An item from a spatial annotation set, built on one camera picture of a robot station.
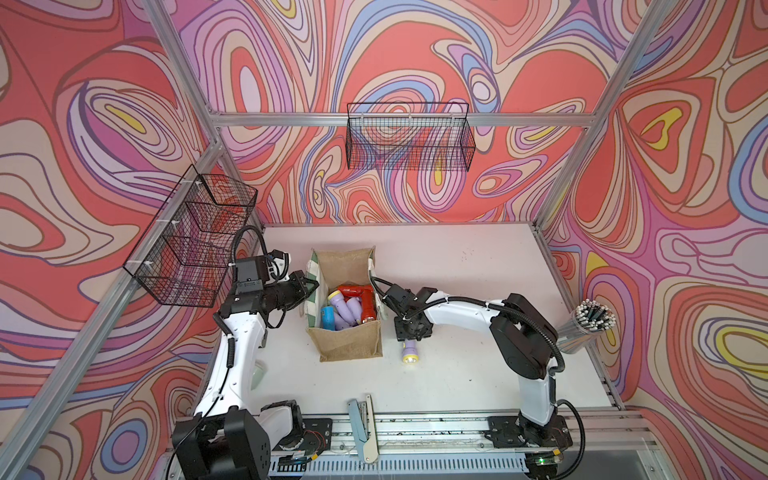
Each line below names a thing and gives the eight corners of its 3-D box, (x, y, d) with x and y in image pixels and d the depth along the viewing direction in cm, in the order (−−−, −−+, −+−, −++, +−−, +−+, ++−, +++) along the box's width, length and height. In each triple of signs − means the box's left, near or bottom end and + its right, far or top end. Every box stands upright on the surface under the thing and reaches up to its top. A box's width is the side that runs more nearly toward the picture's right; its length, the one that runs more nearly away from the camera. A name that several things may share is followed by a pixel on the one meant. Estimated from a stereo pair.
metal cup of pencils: (556, 354, 88) (588, 327, 74) (547, 329, 94) (575, 299, 79) (584, 354, 88) (621, 327, 74) (573, 329, 94) (606, 299, 79)
